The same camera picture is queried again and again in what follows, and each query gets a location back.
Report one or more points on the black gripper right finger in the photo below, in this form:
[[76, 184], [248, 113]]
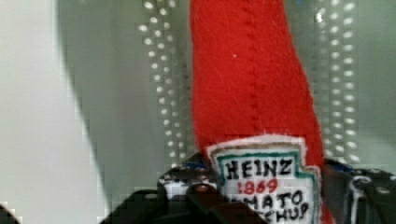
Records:
[[359, 196]]

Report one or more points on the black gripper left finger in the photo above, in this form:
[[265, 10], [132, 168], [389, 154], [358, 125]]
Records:
[[186, 194]]

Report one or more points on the red plush ketchup bottle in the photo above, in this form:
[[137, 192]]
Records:
[[252, 110]]

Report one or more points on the mint green oval strainer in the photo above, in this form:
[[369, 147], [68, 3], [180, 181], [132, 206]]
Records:
[[129, 64]]

